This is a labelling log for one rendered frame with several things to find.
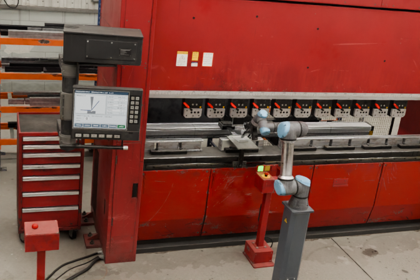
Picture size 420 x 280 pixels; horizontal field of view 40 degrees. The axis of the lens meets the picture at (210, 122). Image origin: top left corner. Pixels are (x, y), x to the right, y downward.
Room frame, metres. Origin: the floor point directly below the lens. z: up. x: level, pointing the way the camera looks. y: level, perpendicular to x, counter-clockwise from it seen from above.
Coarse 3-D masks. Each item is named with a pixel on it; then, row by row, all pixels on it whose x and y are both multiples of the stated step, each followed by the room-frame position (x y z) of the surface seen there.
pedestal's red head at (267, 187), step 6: (270, 168) 4.46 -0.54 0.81; (258, 174) 4.37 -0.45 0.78; (276, 174) 4.49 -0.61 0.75; (258, 180) 4.35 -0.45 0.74; (264, 180) 4.27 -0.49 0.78; (270, 180) 4.30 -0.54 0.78; (258, 186) 4.34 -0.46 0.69; (264, 186) 4.28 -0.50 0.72; (270, 186) 4.30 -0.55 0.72; (264, 192) 4.28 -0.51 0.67; (270, 192) 4.30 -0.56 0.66
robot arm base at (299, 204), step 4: (292, 196) 3.88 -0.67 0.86; (296, 196) 3.85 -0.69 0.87; (292, 200) 3.86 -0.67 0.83; (296, 200) 3.84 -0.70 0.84; (300, 200) 3.84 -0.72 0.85; (304, 200) 3.85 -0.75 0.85; (288, 204) 3.88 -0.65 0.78; (292, 204) 3.84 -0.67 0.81; (296, 204) 3.84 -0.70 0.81; (300, 204) 3.83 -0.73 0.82; (304, 204) 3.84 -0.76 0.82; (308, 204) 3.89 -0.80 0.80; (292, 208) 3.84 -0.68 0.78; (296, 208) 3.82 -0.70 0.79; (300, 208) 3.82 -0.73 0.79; (304, 208) 3.83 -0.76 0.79
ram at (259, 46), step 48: (192, 0) 4.41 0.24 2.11; (240, 0) 4.54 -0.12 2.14; (192, 48) 4.42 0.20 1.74; (240, 48) 4.56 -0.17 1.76; (288, 48) 4.72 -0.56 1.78; (336, 48) 4.88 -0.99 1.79; (384, 48) 5.06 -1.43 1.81; (192, 96) 4.44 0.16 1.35; (240, 96) 4.58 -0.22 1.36; (288, 96) 4.74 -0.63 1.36; (336, 96) 4.91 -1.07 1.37
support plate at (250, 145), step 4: (228, 136) 4.58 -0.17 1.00; (232, 136) 4.59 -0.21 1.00; (244, 136) 4.63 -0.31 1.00; (236, 144) 4.41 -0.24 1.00; (240, 144) 4.42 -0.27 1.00; (244, 144) 4.44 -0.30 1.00; (248, 144) 4.45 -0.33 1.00; (252, 144) 4.46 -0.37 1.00; (240, 148) 4.34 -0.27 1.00; (244, 148) 4.36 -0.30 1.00; (248, 148) 4.37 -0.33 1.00; (252, 148) 4.38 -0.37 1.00; (256, 148) 4.40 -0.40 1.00
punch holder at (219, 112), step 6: (210, 102) 4.49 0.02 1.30; (216, 102) 4.51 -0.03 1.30; (222, 102) 4.53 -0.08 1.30; (210, 108) 4.49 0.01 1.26; (216, 108) 4.51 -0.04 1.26; (222, 108) 4.53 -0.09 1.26; (204, 114) 4.55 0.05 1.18; (210, 114) 4.49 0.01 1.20; (216, 114) 4.51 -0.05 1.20; (222, 114) 4.53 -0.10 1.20
